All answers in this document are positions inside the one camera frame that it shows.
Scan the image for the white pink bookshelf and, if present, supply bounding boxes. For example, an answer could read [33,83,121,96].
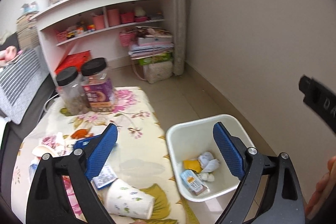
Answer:
[34,0,178,75]

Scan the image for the red gift box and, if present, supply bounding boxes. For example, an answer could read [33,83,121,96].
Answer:
[55,51,92,75]

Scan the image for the stack of books and papers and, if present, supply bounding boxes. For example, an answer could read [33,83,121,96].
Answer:
[128,26,174,59]

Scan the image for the floral tablecloth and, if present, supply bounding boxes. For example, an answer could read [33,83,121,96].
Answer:
[11,87,198,223]

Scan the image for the person's right hand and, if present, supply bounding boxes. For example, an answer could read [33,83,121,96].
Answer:
[305,156,335,219]

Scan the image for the pink storage cup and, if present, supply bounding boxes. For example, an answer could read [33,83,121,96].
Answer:
[107,9,121,27]

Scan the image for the orange peel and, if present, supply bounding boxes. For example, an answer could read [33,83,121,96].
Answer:
[71,128,93,139]

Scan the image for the white printed paper cup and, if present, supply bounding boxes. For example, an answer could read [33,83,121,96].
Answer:
[104,178,155,219]

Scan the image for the purple label nut jar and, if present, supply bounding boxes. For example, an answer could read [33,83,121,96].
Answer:
[80,57,116,113]

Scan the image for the yellow wrapper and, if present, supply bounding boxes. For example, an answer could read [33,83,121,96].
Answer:
[183,160,202,173]

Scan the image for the white plastic trash bin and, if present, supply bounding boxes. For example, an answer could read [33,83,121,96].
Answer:
[166,114,254,202]

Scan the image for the long blue carton box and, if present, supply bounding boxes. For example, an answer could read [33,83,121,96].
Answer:
[73,135,101,150]

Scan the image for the red instant noodle bowl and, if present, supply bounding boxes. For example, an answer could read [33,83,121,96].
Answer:
[32,144,59,158]

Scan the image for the clear jar black lid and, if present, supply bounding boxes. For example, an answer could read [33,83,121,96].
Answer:
[56,67,90,115]

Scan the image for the pink plastic basket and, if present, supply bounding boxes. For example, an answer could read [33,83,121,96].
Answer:
[119,31,137,47]

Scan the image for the white woven bag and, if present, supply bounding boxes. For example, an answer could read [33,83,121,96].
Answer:
[143,61,173,84]

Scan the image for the white tissue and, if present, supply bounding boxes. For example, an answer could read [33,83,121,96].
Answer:
[198,151,220,182]

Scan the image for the light blue snack packet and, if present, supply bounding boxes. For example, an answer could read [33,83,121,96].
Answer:
[180,169,207,196]

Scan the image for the grey striped sofa cushion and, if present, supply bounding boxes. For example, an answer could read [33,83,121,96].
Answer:
[1,46,50,124]

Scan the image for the small blue label box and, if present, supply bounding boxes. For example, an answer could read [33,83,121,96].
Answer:
[92,164,118,190]

